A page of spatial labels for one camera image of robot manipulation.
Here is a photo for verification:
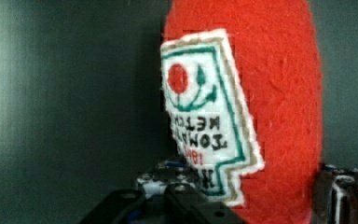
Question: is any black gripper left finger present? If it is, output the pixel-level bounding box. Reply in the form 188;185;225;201
79;160;246;224

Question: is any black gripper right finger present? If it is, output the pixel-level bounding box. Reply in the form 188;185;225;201
310;164;358;224

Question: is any red felt ketchup bottle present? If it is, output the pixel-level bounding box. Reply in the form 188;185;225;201
160;0;322;224

